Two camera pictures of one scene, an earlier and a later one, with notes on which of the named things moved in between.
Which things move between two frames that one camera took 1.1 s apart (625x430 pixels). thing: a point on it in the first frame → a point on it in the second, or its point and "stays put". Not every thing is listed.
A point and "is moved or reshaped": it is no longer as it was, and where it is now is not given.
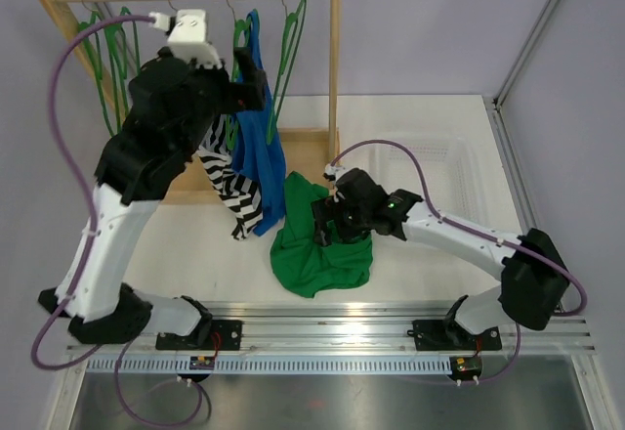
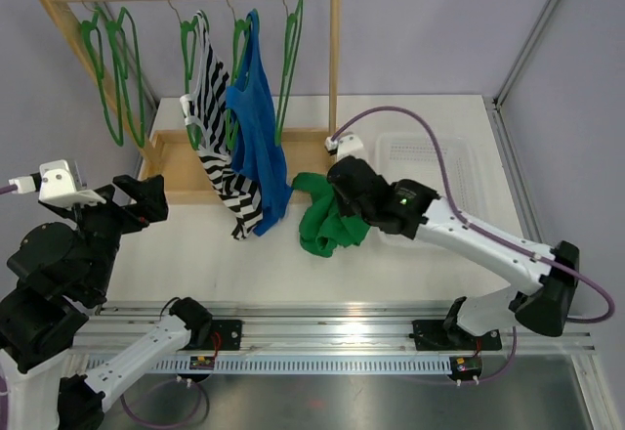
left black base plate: x=208 y=335 stays put
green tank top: x=304 y=265 is moved or reshaped
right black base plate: x=437 y=334 stays put
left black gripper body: x=220 y=91 → x=103 y=225
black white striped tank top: x=238 y=190 stays put
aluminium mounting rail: x=359 y=328 stays put
